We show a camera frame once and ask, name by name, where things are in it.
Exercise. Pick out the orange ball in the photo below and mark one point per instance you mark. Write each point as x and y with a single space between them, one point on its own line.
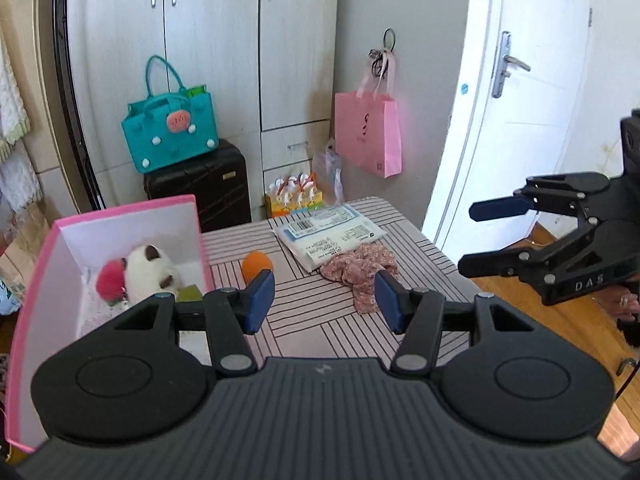
255 262

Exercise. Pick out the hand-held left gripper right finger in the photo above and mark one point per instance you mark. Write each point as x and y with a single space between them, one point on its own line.
389 301

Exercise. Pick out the white fluffy hanging garment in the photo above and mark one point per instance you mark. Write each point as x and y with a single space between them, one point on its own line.
17 180

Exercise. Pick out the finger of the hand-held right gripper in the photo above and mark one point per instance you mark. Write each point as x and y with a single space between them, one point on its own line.
500 208
500 263

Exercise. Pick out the white plastic packet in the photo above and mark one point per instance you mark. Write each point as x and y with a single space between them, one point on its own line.
330 237

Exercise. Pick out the white door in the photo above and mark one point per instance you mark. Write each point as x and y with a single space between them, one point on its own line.
540 85

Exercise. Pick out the light blue plastic bag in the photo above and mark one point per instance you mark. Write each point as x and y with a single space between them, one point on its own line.
7 295

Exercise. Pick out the clear plastic bag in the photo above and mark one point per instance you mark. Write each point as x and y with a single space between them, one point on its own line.
327 170

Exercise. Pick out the teal felt tote bag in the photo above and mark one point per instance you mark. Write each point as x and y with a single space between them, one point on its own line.
170 130

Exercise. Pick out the brown paper bag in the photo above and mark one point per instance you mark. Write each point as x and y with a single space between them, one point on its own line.
22 240

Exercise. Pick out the floral fabric scrunchie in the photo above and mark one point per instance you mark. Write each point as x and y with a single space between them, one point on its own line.
365 265

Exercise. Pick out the white cat plush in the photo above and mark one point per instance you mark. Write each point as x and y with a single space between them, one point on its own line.
145 270

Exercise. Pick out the person's right hand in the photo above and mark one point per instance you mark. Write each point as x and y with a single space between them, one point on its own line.
627 310

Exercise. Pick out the white knit cardigan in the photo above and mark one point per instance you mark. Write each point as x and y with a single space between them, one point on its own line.
10 100

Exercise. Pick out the pink fluffy plush heart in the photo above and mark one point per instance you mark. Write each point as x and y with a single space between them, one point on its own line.
110 280

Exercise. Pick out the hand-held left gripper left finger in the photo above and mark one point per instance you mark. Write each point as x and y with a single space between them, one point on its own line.
260 300

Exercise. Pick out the pink cardboard box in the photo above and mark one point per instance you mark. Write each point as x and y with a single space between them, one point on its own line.
30 310

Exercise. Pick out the pack of small bottles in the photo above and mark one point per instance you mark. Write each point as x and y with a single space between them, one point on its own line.
295 195

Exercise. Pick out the black door frame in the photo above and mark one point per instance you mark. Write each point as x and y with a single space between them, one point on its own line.
67 85

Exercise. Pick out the black suitcase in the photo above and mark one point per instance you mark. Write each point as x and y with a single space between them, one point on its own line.
210 190

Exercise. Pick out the white wardrobe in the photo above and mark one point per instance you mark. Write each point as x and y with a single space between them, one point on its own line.
225 35

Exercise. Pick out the pink paper bag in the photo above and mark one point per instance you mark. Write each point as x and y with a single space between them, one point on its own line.
367 130

